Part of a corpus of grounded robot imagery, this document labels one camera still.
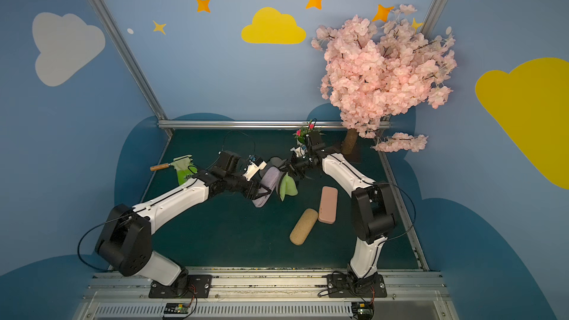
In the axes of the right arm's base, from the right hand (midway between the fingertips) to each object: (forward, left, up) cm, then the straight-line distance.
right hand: (279, 168), depth 85 cm
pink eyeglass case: (-10, -21, -16) cm, 28 cm away
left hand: (-6, +5, -3) cm, 8 cm away
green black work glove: (+8, +47, -16) cm, 50 cm away
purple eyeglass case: (-5, +4, +1) cm, 7 cm away
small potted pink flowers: (+24, -8, -5) cm, 26 cm away
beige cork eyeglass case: (-17, -11, -15) cm, 25 cm away
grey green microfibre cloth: (-8, -3, 0) cm, 8 cm away
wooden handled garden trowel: (+8, +59, -15) cm, 62 cm away
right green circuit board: (-42, -31, -21) cm, 57 cm away
